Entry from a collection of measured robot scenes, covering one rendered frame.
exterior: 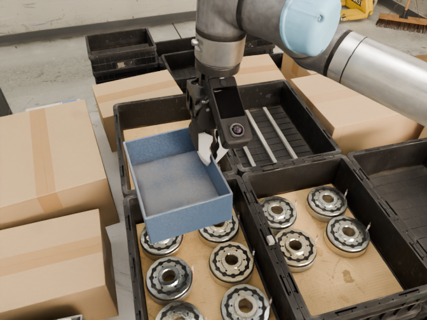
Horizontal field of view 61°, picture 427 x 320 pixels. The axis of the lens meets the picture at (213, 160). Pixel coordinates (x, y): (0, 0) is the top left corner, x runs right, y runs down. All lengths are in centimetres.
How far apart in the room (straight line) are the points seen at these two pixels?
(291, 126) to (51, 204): 79
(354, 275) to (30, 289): 72
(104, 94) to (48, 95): 179
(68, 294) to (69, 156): 40
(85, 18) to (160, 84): 265
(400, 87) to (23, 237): 86
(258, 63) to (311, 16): 110
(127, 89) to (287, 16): 101
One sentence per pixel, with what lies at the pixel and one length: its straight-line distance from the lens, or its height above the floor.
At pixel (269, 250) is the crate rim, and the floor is 93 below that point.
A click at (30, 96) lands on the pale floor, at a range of 322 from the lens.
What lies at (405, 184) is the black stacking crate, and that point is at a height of 83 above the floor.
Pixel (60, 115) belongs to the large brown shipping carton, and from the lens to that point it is 127.
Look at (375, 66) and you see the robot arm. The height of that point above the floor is 135.
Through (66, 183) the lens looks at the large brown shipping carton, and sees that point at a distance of 102.
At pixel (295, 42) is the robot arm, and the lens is 46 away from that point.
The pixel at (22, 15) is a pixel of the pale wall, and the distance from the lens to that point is 402.
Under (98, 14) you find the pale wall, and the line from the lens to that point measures 399.
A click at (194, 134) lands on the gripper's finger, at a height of 120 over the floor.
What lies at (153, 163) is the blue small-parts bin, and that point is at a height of 107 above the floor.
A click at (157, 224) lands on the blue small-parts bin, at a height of 112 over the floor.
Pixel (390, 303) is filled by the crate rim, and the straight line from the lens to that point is 81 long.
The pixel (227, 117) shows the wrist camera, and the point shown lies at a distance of 55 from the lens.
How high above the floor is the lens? 160
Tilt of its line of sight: 44 degrees down
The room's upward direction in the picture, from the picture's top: straight up
